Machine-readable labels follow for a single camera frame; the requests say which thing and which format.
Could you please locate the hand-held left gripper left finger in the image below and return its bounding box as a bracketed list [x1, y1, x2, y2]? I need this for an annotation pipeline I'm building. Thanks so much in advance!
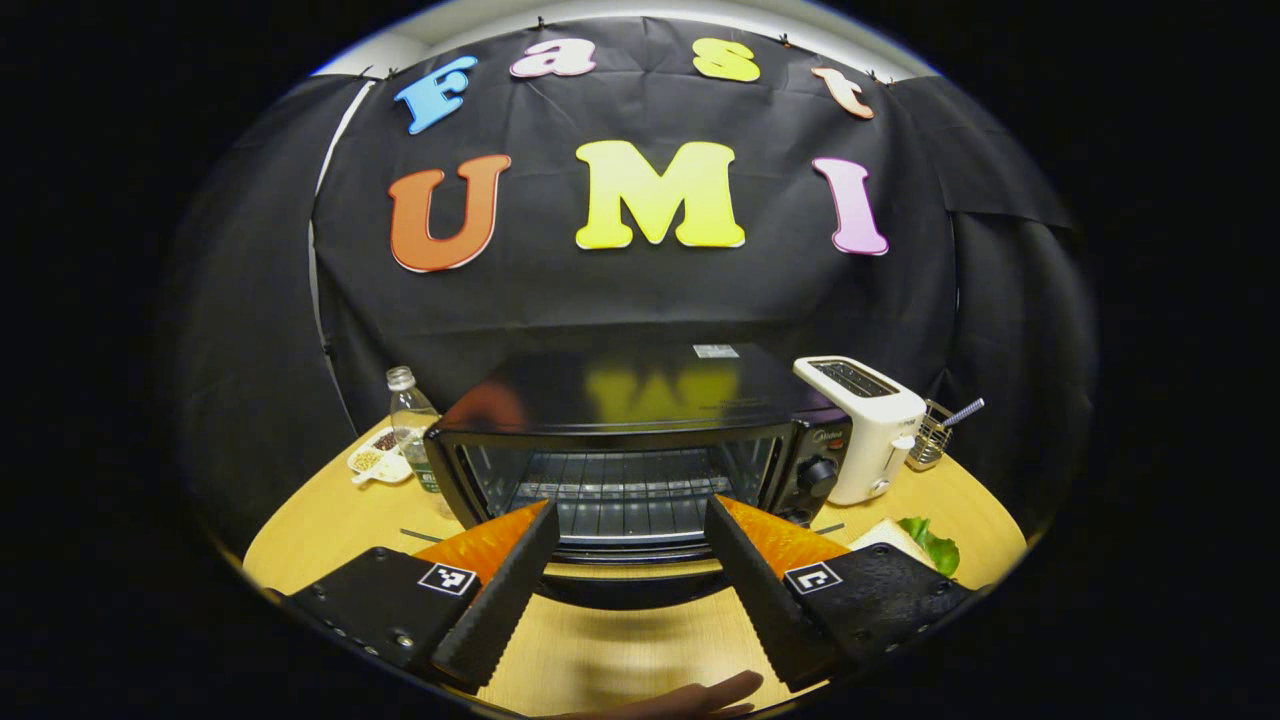
[285, 500, 561, 693]

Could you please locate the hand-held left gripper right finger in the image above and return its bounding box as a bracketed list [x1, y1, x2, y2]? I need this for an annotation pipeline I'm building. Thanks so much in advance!
[704, 495, 978, 693]

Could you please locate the lettuce sandwich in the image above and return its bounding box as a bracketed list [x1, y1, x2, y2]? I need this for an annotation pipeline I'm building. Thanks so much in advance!
[848, 516, 962, 578]

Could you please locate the black electric oven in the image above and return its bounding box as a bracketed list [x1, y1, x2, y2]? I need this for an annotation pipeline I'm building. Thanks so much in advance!
[425, 340, 854, 611]

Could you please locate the white divided dish of beans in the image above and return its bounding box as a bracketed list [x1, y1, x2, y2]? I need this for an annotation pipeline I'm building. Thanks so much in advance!
[346, 427, 414, 487]

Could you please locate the clear plastic water bottle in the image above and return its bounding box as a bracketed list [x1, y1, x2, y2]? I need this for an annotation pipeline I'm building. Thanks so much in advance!
[386, 366, 444, 494]

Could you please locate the white toaster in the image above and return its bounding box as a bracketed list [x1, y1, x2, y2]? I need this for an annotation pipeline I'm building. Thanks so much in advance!
[793, 356, 929, 507]

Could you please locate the black backdrop cloth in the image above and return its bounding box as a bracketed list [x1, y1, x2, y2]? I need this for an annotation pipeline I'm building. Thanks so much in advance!
[175, 14, 1098, 561]

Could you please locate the wire mesh utensil holder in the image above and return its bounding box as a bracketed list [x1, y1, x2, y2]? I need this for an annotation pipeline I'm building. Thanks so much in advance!
[907, 400, 954, 472]

